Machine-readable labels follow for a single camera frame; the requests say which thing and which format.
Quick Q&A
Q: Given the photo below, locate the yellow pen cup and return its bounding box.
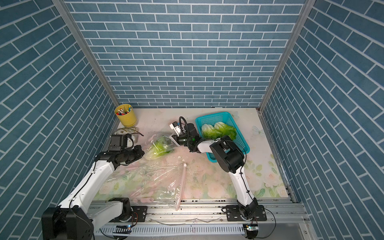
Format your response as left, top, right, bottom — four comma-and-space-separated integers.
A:
115, 104, 138, 127

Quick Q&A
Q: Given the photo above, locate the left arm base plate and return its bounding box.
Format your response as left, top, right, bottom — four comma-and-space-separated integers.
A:
131, 206, 148, 224

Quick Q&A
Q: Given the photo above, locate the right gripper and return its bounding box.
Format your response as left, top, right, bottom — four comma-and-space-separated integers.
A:
164, 136, 194, 148

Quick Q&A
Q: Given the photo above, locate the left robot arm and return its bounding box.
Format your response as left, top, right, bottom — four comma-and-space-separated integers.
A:
41, 134, 145, 240

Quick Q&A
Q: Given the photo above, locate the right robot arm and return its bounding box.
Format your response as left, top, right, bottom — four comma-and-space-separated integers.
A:
170, 122, 259, 220

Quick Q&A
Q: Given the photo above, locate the teal plastic basket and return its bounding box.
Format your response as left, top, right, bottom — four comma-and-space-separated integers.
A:
190, 112, 250, 154

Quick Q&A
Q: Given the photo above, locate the chinese cabbage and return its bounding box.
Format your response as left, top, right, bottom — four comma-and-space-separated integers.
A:
214, 122, 237, 141
202, 124, 222, 140
147, 137, 175, 159

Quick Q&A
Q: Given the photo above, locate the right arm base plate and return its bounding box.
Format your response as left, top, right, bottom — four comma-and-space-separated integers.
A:
222, 205, 267, 222

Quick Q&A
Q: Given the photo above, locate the white vented cable duct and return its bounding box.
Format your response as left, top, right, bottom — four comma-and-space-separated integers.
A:
95, 224, 245, 237

